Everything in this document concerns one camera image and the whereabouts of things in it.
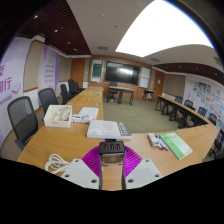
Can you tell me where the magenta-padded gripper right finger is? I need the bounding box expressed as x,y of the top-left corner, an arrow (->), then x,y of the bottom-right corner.
121,145 -> 163,190

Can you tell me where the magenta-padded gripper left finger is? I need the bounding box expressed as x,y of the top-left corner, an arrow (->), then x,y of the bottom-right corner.
61,145 -> 104,191

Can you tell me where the black charger block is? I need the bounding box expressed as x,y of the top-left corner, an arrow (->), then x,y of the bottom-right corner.
98,140 -> 126,167

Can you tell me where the whiteboard markers pack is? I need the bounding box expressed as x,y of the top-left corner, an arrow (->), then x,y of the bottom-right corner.
147,132 -> 169,151

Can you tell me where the green book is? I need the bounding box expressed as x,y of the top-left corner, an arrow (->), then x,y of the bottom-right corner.
159,132 -> 194,160

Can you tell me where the white flat book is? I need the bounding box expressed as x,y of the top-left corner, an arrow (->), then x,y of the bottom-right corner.
86,119 -> 133,140

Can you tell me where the blue white packet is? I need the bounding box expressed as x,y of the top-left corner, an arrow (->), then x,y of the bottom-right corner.
71,114 -> 93,124

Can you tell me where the white open cardboard box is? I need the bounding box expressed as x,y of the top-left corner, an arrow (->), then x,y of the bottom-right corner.
43,104 -> 73,129

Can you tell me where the white paper sheet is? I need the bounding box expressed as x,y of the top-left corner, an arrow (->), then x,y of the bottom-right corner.
78,106 -> 100,120

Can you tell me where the long wooden desk row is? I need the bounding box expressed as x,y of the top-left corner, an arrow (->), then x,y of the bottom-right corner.
154,94 -> 209,129

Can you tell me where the black mesh office chair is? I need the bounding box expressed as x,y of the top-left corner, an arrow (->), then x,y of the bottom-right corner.
7,95 -> 39,151
37,87 -> 60,116

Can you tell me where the small wooden desk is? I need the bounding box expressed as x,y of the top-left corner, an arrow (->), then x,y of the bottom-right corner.
142,88 -> 155,102

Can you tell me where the group of black chairs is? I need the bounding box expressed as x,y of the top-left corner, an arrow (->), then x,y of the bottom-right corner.
174,95 -> 224,158
59,78 -> 86,105

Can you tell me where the wooden desk with black legs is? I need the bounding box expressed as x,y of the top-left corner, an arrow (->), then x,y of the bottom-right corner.
106,85 -> 136,106

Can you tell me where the large ceiling light panel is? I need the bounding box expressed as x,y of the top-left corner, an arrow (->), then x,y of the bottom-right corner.
114,0 -> 214,58

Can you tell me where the white coiled cable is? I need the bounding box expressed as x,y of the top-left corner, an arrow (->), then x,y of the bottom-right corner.
44,153 -> 72,175

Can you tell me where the white wall board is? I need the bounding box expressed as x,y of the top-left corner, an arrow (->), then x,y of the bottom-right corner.
138,66 -> 151,89

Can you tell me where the colourful wall poster display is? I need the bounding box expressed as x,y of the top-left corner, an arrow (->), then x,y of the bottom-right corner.
192,81 -> 224,129

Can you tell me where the large black wall screen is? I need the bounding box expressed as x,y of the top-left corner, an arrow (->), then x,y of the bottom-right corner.
105,61 -> 141,86

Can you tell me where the green wall board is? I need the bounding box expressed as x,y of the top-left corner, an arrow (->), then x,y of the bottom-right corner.
90,59 -> 104,83

